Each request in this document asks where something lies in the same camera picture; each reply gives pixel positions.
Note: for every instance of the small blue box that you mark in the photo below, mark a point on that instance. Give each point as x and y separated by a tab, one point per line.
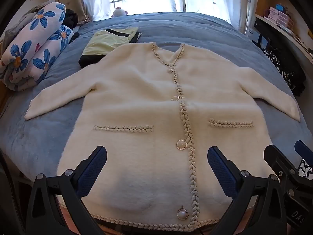
281	7

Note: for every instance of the person's black white patterned clothing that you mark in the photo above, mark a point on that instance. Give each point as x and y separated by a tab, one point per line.
305	167

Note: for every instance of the black bag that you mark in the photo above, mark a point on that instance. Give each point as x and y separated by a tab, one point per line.
286	53

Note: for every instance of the black white patterned garment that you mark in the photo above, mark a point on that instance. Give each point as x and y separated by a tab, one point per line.
273	58

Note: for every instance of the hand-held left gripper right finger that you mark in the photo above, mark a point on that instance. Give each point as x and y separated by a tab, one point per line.
221	171

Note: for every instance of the cream fluffy cardigan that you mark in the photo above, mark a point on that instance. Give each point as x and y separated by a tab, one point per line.
137	102

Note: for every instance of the curved white desk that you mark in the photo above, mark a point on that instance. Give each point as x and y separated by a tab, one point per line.
293	39

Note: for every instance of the blue bed blanket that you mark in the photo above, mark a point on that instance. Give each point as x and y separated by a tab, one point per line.
207	31

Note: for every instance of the blue floral rolled blanket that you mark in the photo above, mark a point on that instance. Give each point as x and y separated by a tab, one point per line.
31	53

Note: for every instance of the white blue printed box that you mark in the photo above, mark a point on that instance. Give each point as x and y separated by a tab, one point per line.
251	33

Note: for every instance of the yellow-green and black garment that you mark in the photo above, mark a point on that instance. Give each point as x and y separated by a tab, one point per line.
107	41

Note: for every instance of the pink white plush toy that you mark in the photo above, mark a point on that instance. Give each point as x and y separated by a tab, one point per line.
119	12

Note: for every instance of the black clothing pile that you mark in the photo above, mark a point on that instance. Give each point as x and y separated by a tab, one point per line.
71	17

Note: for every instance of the stack of pink boxes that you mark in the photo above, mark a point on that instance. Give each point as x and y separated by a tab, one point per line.
278	17

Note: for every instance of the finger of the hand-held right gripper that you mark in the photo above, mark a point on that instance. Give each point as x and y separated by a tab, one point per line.
275	155
304	149

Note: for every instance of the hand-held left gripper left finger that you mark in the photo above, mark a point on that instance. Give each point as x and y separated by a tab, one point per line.
91	169

